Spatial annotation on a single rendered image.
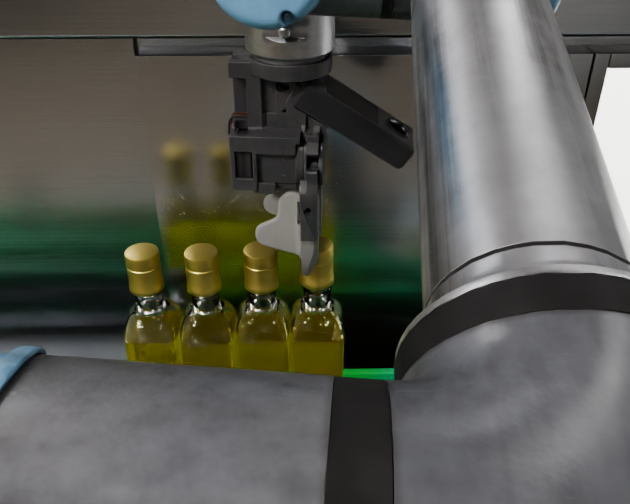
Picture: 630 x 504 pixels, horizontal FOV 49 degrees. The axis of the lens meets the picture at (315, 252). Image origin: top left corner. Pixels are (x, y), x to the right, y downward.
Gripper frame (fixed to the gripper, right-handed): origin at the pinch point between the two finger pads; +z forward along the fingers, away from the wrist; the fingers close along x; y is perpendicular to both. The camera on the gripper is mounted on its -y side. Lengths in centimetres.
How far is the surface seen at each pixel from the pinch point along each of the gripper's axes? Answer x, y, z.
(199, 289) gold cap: 3.0, 11.3, 3.1
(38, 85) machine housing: -12.2, 30.8, -12.0
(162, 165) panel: -10.3, 17.7, -3.9
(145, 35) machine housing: -11.1, 17.9, -17.9
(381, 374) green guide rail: -3.7, -7.7, 19.5
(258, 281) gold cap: 2.1, 5.5, 2.4
